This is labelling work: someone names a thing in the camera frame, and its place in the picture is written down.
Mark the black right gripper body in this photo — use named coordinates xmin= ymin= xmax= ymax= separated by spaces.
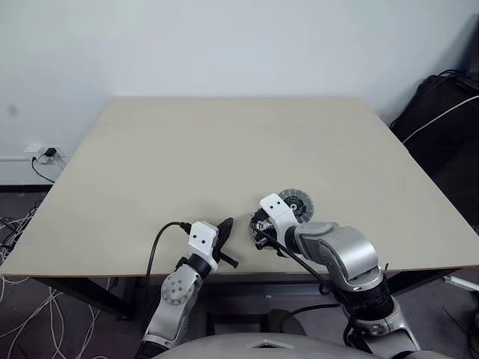
xmin=260 ymin=218 xmax=286 ymax=258

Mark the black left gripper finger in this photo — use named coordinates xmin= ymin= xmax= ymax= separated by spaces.
xmin=216 ymin=219 xmax=229 ymax=248
xmin=223 ymin=216 xmax=237 ymax=248

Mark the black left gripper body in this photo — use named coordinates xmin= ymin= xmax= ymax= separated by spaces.
xmin=210 ymin=239 xmax=240 ymax=269

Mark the grey tape roll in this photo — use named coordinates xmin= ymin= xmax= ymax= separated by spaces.
xmin=278 ymin=187 xmax=316 ymax=224

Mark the grey rounded robot part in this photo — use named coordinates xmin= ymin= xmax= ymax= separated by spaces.
xmin=268 ymin=307 xmax=306 ymax=337

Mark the grey robot torso shell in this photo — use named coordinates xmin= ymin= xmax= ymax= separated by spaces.
xmin=149 ymin=330 xmax=375 ymax=359

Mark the black metal table leg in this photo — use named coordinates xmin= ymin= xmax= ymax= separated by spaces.
xmin=35 ymin=276 xmax=132 ymax=321

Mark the white bar on floor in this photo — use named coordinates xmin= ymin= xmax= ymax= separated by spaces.
xmin=442 ymin=274 xmax=479 ymax=293

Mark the black bag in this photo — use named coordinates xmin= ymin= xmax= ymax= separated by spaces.
xmin=388 ymin=69 xmax=479 ymax=231

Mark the dark upright panel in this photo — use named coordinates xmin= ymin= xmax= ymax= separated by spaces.
xmin=465 ymin=13 xmax=479 ymax=78

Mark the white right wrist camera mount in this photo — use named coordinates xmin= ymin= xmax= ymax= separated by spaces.
xmin=259 ymin=191 xmax=301 ymax=248

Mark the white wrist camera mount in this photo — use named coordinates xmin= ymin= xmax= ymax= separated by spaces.
xmin=187 ymin=221 xmax=220 ymax=270
xmin=259 ymin=191 xmax=301 ymax=248

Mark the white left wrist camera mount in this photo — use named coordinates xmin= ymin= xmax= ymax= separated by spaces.
xmin=187 ymin=221 xmax=220 ymax=270

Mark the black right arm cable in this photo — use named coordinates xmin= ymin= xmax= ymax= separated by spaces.
xmin=257 ymin=229 xmax=352 ymax=337

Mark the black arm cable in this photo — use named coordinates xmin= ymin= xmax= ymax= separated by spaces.
xmin=143 ymin=221 xmax=193 ymax=336
xmin=257 ymin=229 xmax=352 ymax=337

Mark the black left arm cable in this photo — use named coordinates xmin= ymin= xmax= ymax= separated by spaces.
xmin=143 ymin=221 xmax=193 ymax=336

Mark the black wall socket cable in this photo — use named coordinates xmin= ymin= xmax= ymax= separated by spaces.
xmin=31 ymin=154 xmax=55 ymax=184

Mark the white cable on bag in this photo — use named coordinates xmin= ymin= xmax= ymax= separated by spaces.
xmin=401 ymin=95 xmax=479 ymax=145

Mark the white wall power socket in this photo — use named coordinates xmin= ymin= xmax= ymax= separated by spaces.
xmin=23 ymin=142 xmax=67 ymax=165

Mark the white floor cable tangle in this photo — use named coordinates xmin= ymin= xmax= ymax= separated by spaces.
xmin=0 ymin=201 xmax=102 ymax=355

